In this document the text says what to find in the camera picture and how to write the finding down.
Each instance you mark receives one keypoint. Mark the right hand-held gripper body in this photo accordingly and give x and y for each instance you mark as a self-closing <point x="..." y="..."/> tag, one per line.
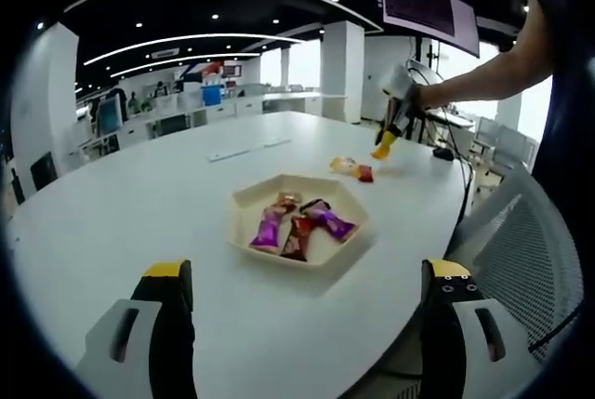
<point x="405" y="101"/>

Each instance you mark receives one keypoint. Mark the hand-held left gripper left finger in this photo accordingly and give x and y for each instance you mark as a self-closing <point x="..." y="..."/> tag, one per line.
<point x="167" y="352"/>

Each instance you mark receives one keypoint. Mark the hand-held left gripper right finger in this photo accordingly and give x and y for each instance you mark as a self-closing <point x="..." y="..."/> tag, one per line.
<point x="441" y="352"/>

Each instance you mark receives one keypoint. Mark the small orange candy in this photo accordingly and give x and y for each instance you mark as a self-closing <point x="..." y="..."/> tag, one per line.
<point x="379" y="154"/>

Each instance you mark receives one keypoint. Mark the small red food packet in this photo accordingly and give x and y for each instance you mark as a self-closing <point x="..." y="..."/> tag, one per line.
<point x="365" y="174"/>

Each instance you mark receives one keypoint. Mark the yellow white food packet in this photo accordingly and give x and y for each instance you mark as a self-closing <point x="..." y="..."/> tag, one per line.
<point x="343" y="164"/>

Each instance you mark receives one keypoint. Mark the black food packet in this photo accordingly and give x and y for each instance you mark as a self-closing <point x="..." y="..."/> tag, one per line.
<point x="313" y="205"/>

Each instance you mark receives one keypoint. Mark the small gold candy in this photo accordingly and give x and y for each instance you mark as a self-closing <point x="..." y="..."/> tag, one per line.
<point x="288" y="199"/>

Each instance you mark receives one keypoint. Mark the large red food packet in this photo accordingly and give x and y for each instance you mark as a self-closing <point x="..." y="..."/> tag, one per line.
<point x="297" y="241"/>

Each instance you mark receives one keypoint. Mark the beige hexagonal container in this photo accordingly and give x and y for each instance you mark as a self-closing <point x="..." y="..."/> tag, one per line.
<point x="244" y="194"/>

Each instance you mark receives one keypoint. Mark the person's right hand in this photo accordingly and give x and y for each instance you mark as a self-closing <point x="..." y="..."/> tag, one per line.
<point x="431" y="97"/>

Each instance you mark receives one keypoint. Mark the small black table device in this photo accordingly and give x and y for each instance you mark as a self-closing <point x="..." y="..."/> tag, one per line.
<point x="442" y="153"/>

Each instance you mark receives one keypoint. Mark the white side desk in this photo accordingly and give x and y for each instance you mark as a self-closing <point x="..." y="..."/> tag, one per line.
<point x="458" y="120"/>

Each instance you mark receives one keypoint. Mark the white square column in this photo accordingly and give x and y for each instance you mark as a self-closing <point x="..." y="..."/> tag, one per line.
<point x="343" y="73"/>

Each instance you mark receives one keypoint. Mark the grey office chair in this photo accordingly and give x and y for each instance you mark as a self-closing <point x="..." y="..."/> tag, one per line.
<point x="488" y="131"/>
<point x="516" y="143"/>

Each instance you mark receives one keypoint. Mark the overhead monitor screen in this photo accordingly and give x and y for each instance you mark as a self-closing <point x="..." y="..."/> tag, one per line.
<point x="418" y="3"/>

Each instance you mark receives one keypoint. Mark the white mesh office chair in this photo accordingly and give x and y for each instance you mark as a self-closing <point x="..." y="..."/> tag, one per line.
<point x="525" y="255"/>

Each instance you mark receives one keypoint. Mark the person's dark shirt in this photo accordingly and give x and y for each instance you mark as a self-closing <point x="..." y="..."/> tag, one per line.
<point x="564" y="110"/>

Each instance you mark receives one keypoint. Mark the blue box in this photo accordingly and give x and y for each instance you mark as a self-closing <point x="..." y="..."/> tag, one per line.
<point x="211" y="96"/>

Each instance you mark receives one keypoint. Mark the light blue desk monitor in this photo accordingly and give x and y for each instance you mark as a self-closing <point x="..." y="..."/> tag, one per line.
<point x="109" y="116"/>

